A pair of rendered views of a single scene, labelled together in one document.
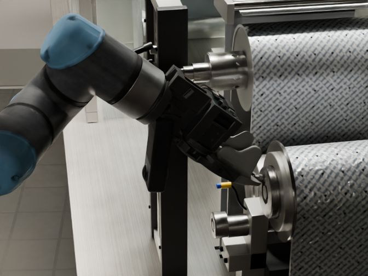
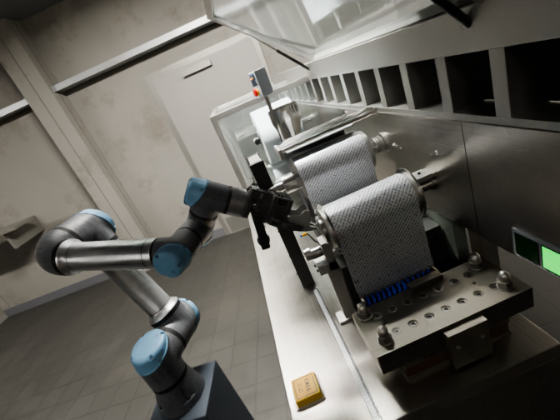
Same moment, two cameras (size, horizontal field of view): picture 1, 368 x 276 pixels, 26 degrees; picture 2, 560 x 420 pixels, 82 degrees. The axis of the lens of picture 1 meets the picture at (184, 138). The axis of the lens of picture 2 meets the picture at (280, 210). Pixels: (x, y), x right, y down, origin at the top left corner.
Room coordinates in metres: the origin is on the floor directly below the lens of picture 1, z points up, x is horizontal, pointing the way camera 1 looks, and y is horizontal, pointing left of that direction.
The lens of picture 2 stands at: (0.18, -0.16, 1.68)
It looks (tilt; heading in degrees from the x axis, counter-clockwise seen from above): 22 degrees down; 9
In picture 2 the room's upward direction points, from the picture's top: 23 degrees counter-clockwise
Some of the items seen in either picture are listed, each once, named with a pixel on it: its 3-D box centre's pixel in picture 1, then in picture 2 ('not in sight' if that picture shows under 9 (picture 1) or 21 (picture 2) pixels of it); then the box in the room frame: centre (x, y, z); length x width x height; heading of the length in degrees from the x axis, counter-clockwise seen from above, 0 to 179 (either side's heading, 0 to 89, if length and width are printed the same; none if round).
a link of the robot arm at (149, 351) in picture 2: not in sight; (157, 357); (0.90, 0.48, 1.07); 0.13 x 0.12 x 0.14; 168
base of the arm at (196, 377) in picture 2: not in sight; (175, 384); (0.89, 0.48, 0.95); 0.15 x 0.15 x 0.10
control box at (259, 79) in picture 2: not in sight; (258, 83); (1.53, -0.07, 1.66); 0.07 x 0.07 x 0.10; 26
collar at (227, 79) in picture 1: (225, 70); (291, 182); (1.22, -0.07, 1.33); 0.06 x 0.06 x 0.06; 10
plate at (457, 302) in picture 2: not in sight; (436, 310); (0.83, -0.33, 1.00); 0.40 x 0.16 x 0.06; 100
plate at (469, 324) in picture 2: not in sight; (468, 342); (0.74, -0.36, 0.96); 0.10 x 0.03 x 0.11; 100
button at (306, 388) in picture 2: not in sight; (306, 388); (0.78, 0.06, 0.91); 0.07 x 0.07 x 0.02; 10
